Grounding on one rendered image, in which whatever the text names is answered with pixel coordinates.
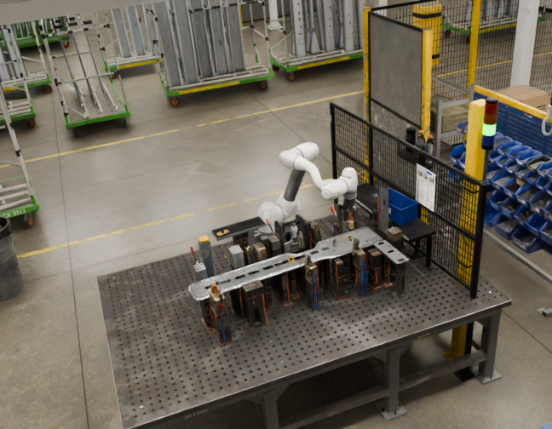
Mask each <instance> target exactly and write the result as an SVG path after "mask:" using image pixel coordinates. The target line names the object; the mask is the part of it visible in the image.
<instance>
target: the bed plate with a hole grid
mask: <svg viewBox="0 0 552 429"><path fill-rule="evenodd" d="M309 222H310V223H311V226H313V225H315V224H319V225H320V229H321V237H322V240H325V239H327V238H330V237H333V232H332V231H334V224H335V223H337V219H336V217H335V215H333V214H331V215H328V216H325V217H321V218H318V219H314V220H309ZM404 245H405V246H406V248H403V249H401V253H402V254H403V255H405V256H406V257H407V258H408V259H409V260H407V261H406V268H405V293H404V295H405V296H407V297H408V300H404V301H401V302H400V301H399V300H398V299H397V298H396V297H395V296H394V295H393V292H395V291H396V276H394V277H392V276H390V275H389V282H391V283H392V284H393V286H391V287H388V288H385V287H384V286H383V285H382V288H380V289H376V290H374V289H373V288H372V287H369V286H368V285H366V291H367V295H366V296H364V297H361V298H360V299H359V298H357V297H358V295H357V294H356V293H355V292H353V291H352V290H353V289H354V277H350V279H351V282H348V283H344V282H343V288H344V294H345V296H347V297H348V298H347V299H346V298H343V300H342V299H340V300H339V299H337V298H335V296H334V295H333V294H335V286H336V284H335V283H334V282H333V280H332V278H334V277H333V276H332V275H333V273H332V259H329V260H330V269H331V284H330V285H327V284H326V283H325V282H324V279H323V289H324V291H322V292H319V293H318V294H319V305H320V306H321V307H322V309H321V310H318V311H312V310H310V309H308V307H306V305H304V304H306V302H307V296H306V295H305V294H304V293H303V292H302V291H301V286H300V285H301V282H300V280H299V281H296V292H297V293H298V294H299V296H300V297H301V298H300V299H297V300H293V299H292V298H291V297H290V300H291V301H292V303H293V305H292V306H287V307H284V305H283V304H282V303H281V301H280V300H279V299H278V297H277V296H276V295H275V294H276V293H278V290H277V287H276V286H275V285H271V286H270V288H271V291H272V292H271V295H272V300H273V301H274V303H275V304H276V305H277V307H278V308H276V309H273V310H271V311H269V312H266V315H267V317H268V319H269V320H270V321H271V323H272V324H273V325H272V326H270V327H267V328H265V329H261V330H258V331H256V332H254V333H251V334H247V333H246V331H245V330H244V328H243V325H246V324H248V322H244V323H240V324H239V323H238V321H237V320H236V318H235V317H234V315H233V314H232V312H231V311H230V310H231V309H232V308H233V307H232V301H231V295H230V291H227V292H225V293H223V295H224V297H225V299H226V305H227V312H228V313H227V318H228V320H229V321H230V324H229V325H228V326H229V328H230V331H231V336H232V340H233V342H234V343H230V344H227V345H226V346H223V347H222V349H221V348H220V343H219V341H218V340H217V338H216V333H213V334H211V335H210V334H209V333H208V331H207V330H206V328H205V326H204V324H203V323H202V321H201V319H202V318H203V315H202V310H201V308H200V307H201V305H200V300H195V299H194V298H193V297H192V295H191V293H190V291H189V290H188V286H189V285H190V284H192V283H196V280H195V279H196V278H195V274H194V270H193V265H196V263H195V259H194V257H193V255H192V252H189V253H185V254H182V255H177V256H174V257H170V258H167V259H163V260H158V261H154V262H151V263H148V264H144V265H140V266H135V267H131V268H129V269H124V270H122V271H118V272H112V273H109V274H106V275H102V276H99V277H96V281H97V285H98V290H99V296H100V301H101V310H102V315H103V320H104V325H105V330H106V339H107V344H108V349H109V354H110V359H111V365H112V373H113V378H114V384H115V389H116V393H117V399H118V408H119V413H120V418H121V422H122V428H123V429H146V428H148V427H151V426H156V425H158V424H161V423H164V422H166V421H169V420H173V419H175V418H178V417H181V416H183V415H188V414H191V413H193V412H196V411H199V410H201V409H206V408H209V407H211V406H214V405H217V404H219V403H224V402H226V401H229V400H231V399H234V398H238V397H241V396H244V395H246V394H249V393H252V392H256V391H259V390H261V389H264V388H267V387H270V386H274V385H277V384H279V383H282V382H285V381H288V380H291V379H294V378H296V377H299V376H302V375H306V374H309V373H312V372H314V371H317V370H320V369H324V368H327V367H330V366H332V365H335V364H338V363H342V362H345V361H348V360H350V359H352V358H356V357H359V356H362V355H365V354H367V353H370V352H374V351H377V350H380V349H383V348H385V347H388V346H392V345H395V344H398V343H400V342H403V341H406V340H409V339H412V338H415V337H418V336H420V335H425V334H427V333H430V332H433V331H435V330H438V329H443V328H445V327H448V326H451V325H453V324H456V323H461V322H463V321H466V320H469V319H470V318H473V317H478V316H480V315H483V314H486V313H488V312H493V311H496V310H498V309H501V308H504V307H506V306H511V305H512V303H511V299H510V298H509V297H508V296H507V295H505V294H504V293H503V292H502V291H500V290H499V289H498V288H497V287H495V286H494V285H493V284H492V283H490V282H489V281H488V280H487V279H485V278H484V277H483V276H482V275H480V274H479V280H478V289H477V297H476V299H472V298H471V297H470V291H469V290H468V289H466V288H464V287H463V286H462V285H461V284H459V283H458V282H457V281H456V280H455V279H454V278H452V277H451V276H449V275H448V274H447V273H446V272H444V271H443V270H441V269H440V268H439V267H438V266H437V265H435V264H434V263H433V262H432V261H431V266H432V267H433V268H434V269H431V270H428V269H427V268H426V267H425V266H423V265H425V264H426V257H425V256H422V257H419V258H417V259H415V260H413V259H412V258H411V257H410V256H409V255H407V254H406V252H409V251H412V250H414V248H413V247H412V246H411V245H410V244H408V243H407V242H406V241H404ZM232 246H233V241H231V242H227V243H223V244H218V245H215V246H211V250H212V261H213V267H214V272H215V276H217V275H220V274H222V273H225V272H230V271H231V270H232V267H231V264H230V263H229V262H230V260H229V255H228V249H227V248H228V247H232ZM224 255H225V256H226V257H227V259H226V258H225V257H224ZM227 260H228V261H229V262H228V261H227Z"/></svg>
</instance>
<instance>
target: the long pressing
mask: <svg viewBox="0 0 552 429"><path fill-rule="evenodd" d="M350 236H351V240H352V241H350V238H348V237H350ZM345 238H348V239H345ZM356 238H358V239H359V248H361V249H364V248H367V247H370V246H372V245H374V243H378V242H381V241H382V238H381V237H380V236H379V235H377V234H376V233H375V232H374V231H373V230H372V229H370V228H369V227H367V226H365V227H362V228H359V229H356V230H353V231H351V232H346V233H343V234H341V235H338V236H335V237H330V238H327V239H325V240H322V241H319V242H317V244H316V246H315V248H314V249H310V250H307V251H304V252H301V253H299V254H291V253H285V254H282V255H278V256H275V257H273V258H270V259H267V260H263V261H259V262H257V263H254V264H251V265H248V266H244V267H241V268H239V269H236V270H233V271H230V272H225V273H222V274H220V275H217V276H214V277H210V278H207V279H205V280H202V281H198V282H196V283H192V284H190V285H189V286H188V290H189V291H190V293H191V295H192V297H193V298H194V299H195V300H204V299H207V298H210V295H209V292H211V288H210V289H205V287H208V286H210V285H212V284H216V281H218V282H219V283H220V282H223V281H226V280H230V281H231V282H228V283H224V284H219V285H216V286H217V289H219V290H220V291H221V292H222V293H225V292H227V291H230V290H233V289H237V288H240V287H242V285H244V284H247V283H251V282H254V281H256V280H259V281H261V280H263V279H266V278H269V277H273V276H276V275H279V274H281V273H284V272H288V271H291V270H294V269H297V268H299V267H302V266H304V261H305V257H303V258H301V259H298V260H296V262H295V263H292V264H291V263H290V262H288V263H285V264H283V265H280V266H275V264H278V263H280V262H283V261H286V260H287V259H286V257H289V256H291V257H292V258H296V257H298V256H301V255H306V254H310V253H312V252H314V251H318V253H316V254H313V255H311V254H310V255H311V261H312V262H313V263H314V262H317V261H320V260H325V259H334V258H336V257H339V256H342V255H346V254H349V253H352V251H353V243H354V239H356ZM334 239H336V240H337V246H336V247H333V240H334ZM366 241H368V242H366ZM324 248H329V249H327V250H322V249H324ZM268 266H273V268H270V269H267V270H263V268H265V267H268ZM257 270H258V271H259V272H258V273H254V274H251V275H250V274H249V273H250V272H254V271H257ZM241 275H245V277H242V278H239V279H234V278H235V277H238V276H241Z"/></svg>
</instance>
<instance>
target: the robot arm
mask: <svg viewBox="0 0 552 429"><path fill-rule="evenodd" d="M318 154H319V148H318V146H317V145H316V144H314V143H313V142H306V143H303V144H300V145H299V146H296V147H295V148H293V149H290V150H289V151H284V152H281V153H280V154H279V160H280V162H281V163H282V164H283V165H284V166H286V167H289V168H291V169H292V171H291V174H290V178H289V180H288V183H287V186H286V188H285V192H284V193H282V194H281V195H280V196H279V199H278V200H277V201H276V203H271V202H265V203H263V204H262V205H261V206H260V208H259V210H258V216H260V217H261V218H262V219H263V220H264V221H265V222H266V218H268V219H269V222H270V224H271V227H272V228H273V231H274V232H275V227H274V222H275V221H276V220H277V221H278V222H281V221H283V220H286V219H288V218H290V217H291V216H292V215H294V214H295V213H296V212H297V211H298V209H299V208H300V203H299V200H298V199H297V197H296V195H297V193H298V190H299V188H300V185H301V183H302V179H303V176H304V174H305V172H306V171H308V172H309V173H310V174H311V176H312V178H313V181H314V183H315V185H316V186H317V187H318V188H320V189H321V190H322V191H321V195H322V197H323V198H324V199H326V200H333V199H336V198H338V197H340V196H342V195H343V197H344V200H343V206H342V210H343V218H344V221H346V220H348V209H349V210H350V212H352V215H353V218H354V230H355V229H358V221H359V214H358V210H357V207H354V204H355V202H356V197H357V185H358V178H357V174H356V171H355V169H353V168H345V169H344V170H343V171H342V176H341V177H340V178H339V179H338V180H322V179H321V177H320V174H319V171H318V169H317V167H316V166H315V165H314V164H313V163H312V161H313V160H314V159H315V158H316V157H317V156H318ZM266 223H267V222H266ZM254 233H255V235H254V238H260V237H263V236H267V237H270V236H272V235H273V234H272V231H271V229H270V227H269V225H268V224H267V226H265V227H262V228H259V230H257V231H254Z"/></svg>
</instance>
